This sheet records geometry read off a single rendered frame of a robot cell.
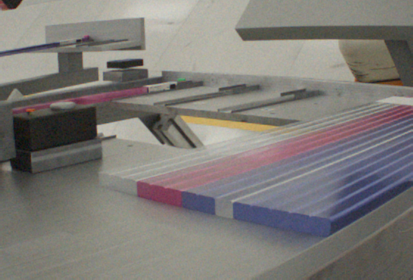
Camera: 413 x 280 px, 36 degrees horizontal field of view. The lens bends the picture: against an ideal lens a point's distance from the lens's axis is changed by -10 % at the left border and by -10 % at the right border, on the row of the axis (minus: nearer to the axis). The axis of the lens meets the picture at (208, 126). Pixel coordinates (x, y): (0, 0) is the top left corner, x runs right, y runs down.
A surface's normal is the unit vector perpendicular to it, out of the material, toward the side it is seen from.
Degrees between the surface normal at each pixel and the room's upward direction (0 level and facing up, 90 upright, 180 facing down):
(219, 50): 0
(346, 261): 90
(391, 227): 90
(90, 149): 90
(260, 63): 0
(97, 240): 44
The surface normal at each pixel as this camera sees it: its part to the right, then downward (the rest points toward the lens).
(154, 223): -0.04, -0.99
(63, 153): 0.75, 0.09
